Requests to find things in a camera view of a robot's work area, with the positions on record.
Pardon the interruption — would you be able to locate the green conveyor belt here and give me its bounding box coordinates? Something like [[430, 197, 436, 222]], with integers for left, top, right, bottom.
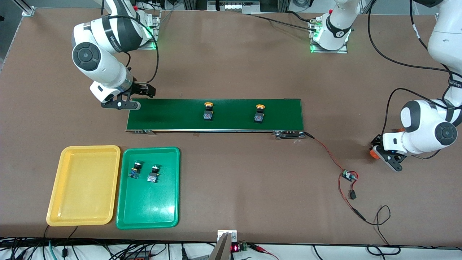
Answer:
[[125, 97, 305, 139]]

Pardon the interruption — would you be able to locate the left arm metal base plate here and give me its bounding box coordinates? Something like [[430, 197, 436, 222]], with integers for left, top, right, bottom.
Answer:
[[309, 18, 349, 54]]

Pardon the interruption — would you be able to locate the red clip lead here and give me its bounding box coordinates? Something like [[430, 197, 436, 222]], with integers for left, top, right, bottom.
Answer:
[[249, 244, 280, 260]]

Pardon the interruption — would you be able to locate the grey metal pole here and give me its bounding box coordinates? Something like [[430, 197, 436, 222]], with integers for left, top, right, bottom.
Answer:
[[209, 233, 231, 260]]

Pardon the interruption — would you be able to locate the aluminium frame rack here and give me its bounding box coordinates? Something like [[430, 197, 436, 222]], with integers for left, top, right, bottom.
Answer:
[[182, 0, 289, 15]]

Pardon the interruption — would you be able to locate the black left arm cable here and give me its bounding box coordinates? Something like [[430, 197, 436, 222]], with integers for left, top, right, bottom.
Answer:
[[367, 0, 462, 159]]

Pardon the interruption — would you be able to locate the black cable bundle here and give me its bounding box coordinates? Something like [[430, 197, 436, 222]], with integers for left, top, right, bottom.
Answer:
[[0, 226, 217, 260]]

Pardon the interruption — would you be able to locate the aluminium corner profile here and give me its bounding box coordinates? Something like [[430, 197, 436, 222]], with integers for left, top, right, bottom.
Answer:
[[14, 0, 36, 17]]

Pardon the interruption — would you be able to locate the green plastic tray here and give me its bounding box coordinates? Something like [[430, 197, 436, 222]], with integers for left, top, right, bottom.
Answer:
[[115, 147, 180, 230]]

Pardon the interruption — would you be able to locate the black base power cable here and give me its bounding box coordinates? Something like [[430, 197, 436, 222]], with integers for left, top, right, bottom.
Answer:
[[249, 11, 319, 32]]

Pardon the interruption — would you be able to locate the yellow plastic tray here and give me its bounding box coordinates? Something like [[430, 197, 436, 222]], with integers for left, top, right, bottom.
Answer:
[[46, 145, 121, 227]]

